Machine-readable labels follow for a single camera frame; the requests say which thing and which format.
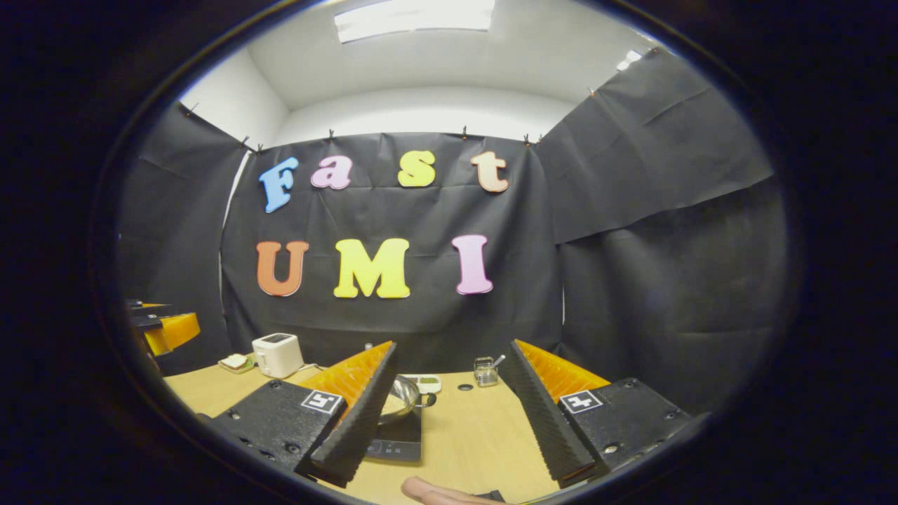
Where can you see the black induction cooktop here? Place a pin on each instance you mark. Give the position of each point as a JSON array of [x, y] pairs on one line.
[[396, 442]]

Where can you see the small green-rimmed plate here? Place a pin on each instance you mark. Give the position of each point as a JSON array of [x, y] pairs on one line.
[[245, 367]]

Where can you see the stainless steel pot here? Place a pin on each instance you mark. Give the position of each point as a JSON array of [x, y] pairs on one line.
[[398, 401]]

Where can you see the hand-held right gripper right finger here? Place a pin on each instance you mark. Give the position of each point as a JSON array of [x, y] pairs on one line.
[[544, 421]]

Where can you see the small ceiling light panel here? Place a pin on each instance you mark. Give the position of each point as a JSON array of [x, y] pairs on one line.
[[628, 60]]

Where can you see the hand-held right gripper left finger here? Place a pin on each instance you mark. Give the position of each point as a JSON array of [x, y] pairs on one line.
[[361, 428]]

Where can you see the white divided dish of grains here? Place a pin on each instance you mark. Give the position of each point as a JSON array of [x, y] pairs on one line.
[[429, 383]]

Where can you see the sandwich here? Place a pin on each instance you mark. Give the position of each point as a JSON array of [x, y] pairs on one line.
[[234, 361]]

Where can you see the large ceiling light panel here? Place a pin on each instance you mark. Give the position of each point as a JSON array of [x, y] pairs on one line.
[[414, 17]]

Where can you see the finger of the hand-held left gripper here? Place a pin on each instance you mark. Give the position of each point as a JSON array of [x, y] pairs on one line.
[[175, 332], [147, 307]]

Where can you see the white toaster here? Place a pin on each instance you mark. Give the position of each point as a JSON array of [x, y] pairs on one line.
[[278, 355]]

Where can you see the clear glass holder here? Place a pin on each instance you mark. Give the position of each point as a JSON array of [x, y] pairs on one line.
[[484, 375]]

